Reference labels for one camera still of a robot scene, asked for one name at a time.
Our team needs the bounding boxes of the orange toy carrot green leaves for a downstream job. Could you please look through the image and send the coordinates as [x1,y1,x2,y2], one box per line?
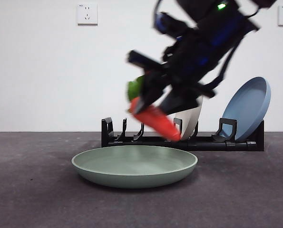
[126,75,182,143]

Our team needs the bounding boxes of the pale green plate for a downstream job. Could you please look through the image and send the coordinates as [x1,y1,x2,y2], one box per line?
[71,145,198,190]

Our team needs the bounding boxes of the cream white plate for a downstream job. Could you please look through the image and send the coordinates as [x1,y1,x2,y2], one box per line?
[173,95,204,141]

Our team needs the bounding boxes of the black plate rack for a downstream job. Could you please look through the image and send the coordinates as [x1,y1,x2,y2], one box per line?
[101,117,265,152]

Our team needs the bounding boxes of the light blue plate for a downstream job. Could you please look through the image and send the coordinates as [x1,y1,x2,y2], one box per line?
[221,76,272,142]

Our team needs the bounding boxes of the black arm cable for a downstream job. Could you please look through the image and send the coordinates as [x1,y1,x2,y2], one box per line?
[202,44,242,87]

